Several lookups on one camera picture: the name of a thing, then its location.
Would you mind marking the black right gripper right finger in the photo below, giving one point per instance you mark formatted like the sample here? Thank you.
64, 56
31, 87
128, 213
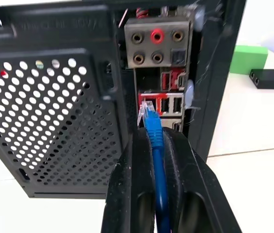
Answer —
195, 184

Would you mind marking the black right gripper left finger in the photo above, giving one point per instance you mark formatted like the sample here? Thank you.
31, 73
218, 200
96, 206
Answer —
127, 184

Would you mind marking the black computer tower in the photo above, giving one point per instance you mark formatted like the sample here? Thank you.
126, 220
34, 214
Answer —
78, 97

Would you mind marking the green rectangular box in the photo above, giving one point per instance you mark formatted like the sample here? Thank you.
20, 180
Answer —
248, 59

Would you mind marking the small black network switch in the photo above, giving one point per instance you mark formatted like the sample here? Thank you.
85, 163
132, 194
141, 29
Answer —
267, 78

